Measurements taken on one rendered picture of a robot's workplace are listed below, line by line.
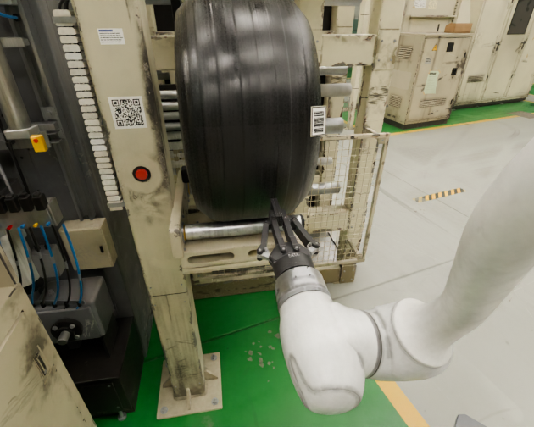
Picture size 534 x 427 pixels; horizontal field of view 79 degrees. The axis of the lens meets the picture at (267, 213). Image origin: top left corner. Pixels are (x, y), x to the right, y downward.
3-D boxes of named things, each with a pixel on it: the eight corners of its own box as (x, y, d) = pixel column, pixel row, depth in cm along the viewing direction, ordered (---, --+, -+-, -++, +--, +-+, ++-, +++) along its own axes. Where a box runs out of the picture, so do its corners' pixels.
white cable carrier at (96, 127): (109, 211, 90) (51, 9, 65) (114, 202, 94) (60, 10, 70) (126, 209, 91) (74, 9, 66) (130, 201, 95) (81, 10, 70)
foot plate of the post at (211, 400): (157, 420, 132) (155, 415, 130) (164, 361, 155) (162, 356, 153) (222, 408, 136) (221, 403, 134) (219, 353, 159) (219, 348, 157)
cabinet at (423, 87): (403, 130, 475) (425, 34, 411) (378, 120, 521) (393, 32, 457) (449, 124, 505) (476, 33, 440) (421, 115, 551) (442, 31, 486)
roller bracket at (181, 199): (174, 260, 87) (168, 230, 82) (181, 193, 121) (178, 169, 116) (186, 259, 88) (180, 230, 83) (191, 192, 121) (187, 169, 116)
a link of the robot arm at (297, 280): (280, 293, 50) (272, 264, 55) (277, 326, 56) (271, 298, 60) (336, 285, 51) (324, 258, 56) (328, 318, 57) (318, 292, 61)
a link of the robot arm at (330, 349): (265, 324, 55) (332, 329, 59) (284, 428, 43) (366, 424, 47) (288, 283, 49) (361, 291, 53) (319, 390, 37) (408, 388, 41)
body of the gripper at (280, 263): (322, 263, 56) (308, 229, 63) (275, 268, 55) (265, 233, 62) (318, 291, 61) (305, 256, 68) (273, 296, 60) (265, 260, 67)
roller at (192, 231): (180, 226, 87) (181, 223, 92) (181, 242, 88) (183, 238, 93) (304, 215, 92) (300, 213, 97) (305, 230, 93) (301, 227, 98)
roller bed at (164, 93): (149, 172, 126) (132, 91, 110) (153, 158, 138) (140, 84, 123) (200, 169, 128) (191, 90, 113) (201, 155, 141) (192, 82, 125)
